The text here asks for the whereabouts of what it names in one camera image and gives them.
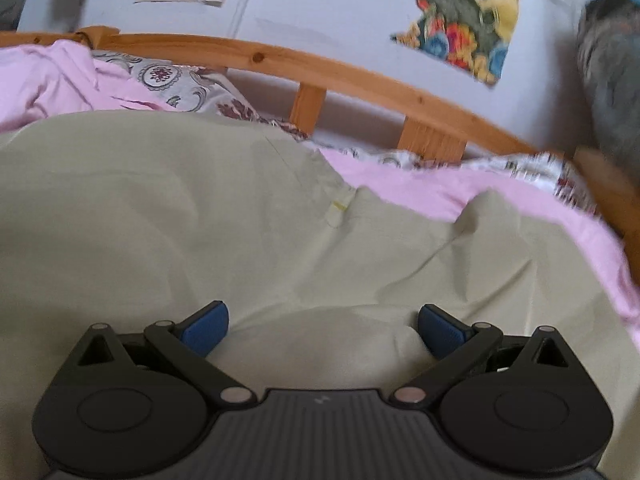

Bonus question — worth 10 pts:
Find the olive and brown jacket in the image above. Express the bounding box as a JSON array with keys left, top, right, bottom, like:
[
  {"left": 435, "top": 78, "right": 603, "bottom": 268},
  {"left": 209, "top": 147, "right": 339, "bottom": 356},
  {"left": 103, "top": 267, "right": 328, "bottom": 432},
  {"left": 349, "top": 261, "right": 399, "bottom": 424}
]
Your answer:
[{"left": 0, "top": 110, "right": 640, "bottom": 480}]

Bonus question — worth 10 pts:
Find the grey fuzzy object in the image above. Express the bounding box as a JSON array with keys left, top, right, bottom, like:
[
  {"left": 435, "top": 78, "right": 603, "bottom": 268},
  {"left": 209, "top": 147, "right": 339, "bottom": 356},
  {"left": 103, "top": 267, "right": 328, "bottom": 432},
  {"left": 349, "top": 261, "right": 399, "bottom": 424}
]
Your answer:
[{"left": 552, "top": 0, "right": 640, "bottom": 187}]

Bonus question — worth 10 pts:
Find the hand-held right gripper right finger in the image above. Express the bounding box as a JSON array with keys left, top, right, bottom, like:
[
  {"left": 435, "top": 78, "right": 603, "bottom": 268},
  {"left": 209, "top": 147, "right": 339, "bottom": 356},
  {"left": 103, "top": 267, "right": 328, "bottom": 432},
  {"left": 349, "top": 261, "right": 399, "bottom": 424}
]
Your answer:
[{"left": 390, "top": 303, "right": 576, "bottom": 406}]

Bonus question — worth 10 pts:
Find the grey swirl-patterned pillow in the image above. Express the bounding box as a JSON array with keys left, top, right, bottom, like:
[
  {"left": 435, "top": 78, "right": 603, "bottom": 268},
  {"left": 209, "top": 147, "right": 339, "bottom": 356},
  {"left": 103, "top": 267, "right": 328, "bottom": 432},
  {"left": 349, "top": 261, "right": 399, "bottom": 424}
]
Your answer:
[{"left": 91, "top": 51, "right": 312, "bottom": 142}]

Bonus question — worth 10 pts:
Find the white red-patterned bedding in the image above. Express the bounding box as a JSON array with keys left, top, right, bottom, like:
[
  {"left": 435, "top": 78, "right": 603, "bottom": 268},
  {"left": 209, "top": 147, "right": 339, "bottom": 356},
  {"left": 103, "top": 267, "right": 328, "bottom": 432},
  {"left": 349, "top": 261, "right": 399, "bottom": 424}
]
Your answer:
[{"left": 345, "top": 147, "right": 606, "bottom": 218}]

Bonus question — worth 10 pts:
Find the wooden bed frame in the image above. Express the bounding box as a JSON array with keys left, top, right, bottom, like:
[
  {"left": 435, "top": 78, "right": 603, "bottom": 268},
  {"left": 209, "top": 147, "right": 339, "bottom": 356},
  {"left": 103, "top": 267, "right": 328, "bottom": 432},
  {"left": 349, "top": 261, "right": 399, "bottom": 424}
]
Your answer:
[{"left": 0, "top": 25, "right": 640, "bottom": 247}]

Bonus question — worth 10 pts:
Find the pink blanket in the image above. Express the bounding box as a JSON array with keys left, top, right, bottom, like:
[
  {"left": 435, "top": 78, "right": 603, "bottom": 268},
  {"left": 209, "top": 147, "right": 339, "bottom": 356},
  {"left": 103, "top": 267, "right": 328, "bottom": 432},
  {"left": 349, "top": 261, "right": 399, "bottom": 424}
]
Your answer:
[{"left": 0, "top": 40, "right": 640, "bottom": 352}]

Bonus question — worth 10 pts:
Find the colourful wall poster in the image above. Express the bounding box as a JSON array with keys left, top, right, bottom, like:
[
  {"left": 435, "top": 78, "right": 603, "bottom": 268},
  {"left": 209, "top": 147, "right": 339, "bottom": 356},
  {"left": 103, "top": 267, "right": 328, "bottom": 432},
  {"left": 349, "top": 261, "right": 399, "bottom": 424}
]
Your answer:
[{"left": 390, "top": 0, "right": 527, "bottom": 87}]

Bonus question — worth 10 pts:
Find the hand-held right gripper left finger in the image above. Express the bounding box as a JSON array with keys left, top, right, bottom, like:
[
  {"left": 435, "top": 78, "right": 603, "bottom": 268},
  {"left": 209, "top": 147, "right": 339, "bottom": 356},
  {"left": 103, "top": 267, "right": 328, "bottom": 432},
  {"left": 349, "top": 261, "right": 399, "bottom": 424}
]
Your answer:
[{"left": 70, "top": 300, "right": 258, "bottom": 407}]

